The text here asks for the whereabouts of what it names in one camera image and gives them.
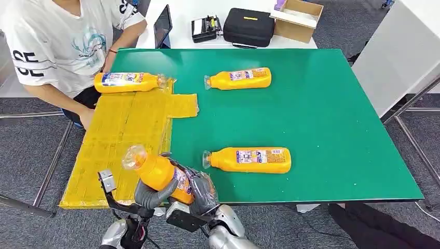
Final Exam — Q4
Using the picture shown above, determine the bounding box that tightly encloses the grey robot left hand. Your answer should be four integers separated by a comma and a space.
134, 178, 180, 211

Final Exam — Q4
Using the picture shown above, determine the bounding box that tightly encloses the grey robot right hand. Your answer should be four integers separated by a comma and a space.
161, 153, 220, 216

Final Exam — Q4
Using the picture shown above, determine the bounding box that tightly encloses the orange drink bottle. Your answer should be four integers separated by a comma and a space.
201, 146, 293, 175
93, 71, 169, 94
203, 67, 272, 91
121, 144, 195, 205

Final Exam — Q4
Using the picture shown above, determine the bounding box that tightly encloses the yellow plastic sheet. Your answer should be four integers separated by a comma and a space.
59, 78, 200, 210

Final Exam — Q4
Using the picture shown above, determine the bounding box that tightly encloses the green table mat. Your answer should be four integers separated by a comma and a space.
109, 48, 424, 206

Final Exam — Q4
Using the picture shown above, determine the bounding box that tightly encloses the black label printer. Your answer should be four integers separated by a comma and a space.
190, 15, 224, 44

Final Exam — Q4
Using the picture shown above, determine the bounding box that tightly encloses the black tablet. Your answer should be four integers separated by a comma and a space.
153, 4, 174, 50

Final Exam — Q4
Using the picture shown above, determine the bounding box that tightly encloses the black carrying case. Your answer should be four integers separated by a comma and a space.
222, 7, 276, 49

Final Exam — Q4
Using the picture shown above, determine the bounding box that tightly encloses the black robot leg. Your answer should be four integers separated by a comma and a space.
327, 202, 440, 249

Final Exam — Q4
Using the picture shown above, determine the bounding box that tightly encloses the person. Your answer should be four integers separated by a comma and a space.
0, 0, 148, 131

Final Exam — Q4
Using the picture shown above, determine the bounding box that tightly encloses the open cardboard box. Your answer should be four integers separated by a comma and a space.
269, 0, 324, 45

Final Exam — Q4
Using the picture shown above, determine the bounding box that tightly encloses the white table with steel legs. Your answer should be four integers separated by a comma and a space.
351, 0, 440, 189

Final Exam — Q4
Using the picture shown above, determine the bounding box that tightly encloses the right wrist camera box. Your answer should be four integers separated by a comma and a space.
166, 201, 207, 233

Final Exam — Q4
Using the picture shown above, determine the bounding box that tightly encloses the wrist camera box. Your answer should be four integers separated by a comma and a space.
166, 201, 207, 233
98, 169, 118, 194

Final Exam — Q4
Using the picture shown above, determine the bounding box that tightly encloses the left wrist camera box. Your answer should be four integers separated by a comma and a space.
98, 169, 118, 194

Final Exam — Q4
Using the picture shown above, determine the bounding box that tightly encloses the grey floor cable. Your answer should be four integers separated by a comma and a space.
414, 201, 440, 225

